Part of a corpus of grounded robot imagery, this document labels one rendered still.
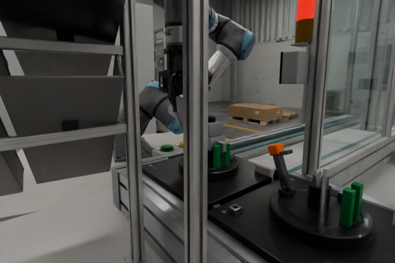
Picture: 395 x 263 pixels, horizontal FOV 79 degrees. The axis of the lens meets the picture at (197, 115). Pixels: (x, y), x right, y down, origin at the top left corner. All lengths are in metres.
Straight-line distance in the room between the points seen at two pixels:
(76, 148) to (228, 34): 0.78
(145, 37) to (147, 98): 2.90
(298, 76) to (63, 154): 0.47
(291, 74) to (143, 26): 3.45
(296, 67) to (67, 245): 0.59
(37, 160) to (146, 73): 3.43
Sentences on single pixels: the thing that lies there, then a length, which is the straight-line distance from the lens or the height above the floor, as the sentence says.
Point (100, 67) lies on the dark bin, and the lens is 0.46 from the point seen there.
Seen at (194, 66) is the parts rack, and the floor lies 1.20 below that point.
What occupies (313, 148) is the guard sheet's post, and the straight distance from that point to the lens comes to 0.60.
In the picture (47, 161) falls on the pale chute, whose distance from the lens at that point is 0.47.
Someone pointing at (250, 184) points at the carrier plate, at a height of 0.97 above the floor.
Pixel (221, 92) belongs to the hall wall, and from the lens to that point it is 11.54.
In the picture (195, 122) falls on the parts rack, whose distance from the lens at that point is 0.24.
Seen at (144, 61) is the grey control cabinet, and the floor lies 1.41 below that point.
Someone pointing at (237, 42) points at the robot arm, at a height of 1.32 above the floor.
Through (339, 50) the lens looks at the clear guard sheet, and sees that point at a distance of 0.68.
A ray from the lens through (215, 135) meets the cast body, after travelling 0.53.
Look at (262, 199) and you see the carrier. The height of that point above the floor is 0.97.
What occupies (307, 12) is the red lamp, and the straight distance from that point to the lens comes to 0.60.
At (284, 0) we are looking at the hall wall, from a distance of 10.11.
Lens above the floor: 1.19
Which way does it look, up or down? 9 degrees down
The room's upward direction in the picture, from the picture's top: straight up
